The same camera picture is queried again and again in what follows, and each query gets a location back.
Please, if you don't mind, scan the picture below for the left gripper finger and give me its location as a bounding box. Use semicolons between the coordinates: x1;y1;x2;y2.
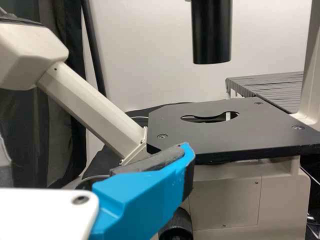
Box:
89;141;196;240

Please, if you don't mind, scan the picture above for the cream microscope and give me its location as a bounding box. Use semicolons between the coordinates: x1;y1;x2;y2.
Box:
0;0;320;240

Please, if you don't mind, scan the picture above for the black platform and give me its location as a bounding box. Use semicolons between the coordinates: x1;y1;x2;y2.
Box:
225;71;305;115

